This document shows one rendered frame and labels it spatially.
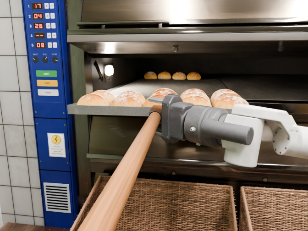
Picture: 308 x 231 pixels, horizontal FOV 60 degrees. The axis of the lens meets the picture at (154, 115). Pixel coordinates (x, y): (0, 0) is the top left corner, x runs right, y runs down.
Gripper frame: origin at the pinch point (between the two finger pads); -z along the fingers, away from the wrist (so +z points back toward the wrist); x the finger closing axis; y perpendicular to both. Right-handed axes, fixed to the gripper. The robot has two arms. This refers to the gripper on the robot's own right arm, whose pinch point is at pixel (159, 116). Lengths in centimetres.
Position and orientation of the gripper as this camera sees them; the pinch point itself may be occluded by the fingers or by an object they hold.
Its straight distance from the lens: 69.4
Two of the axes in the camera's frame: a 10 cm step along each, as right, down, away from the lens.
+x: 0.0, -9.7, -2.2
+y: -6.7, 1.7, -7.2
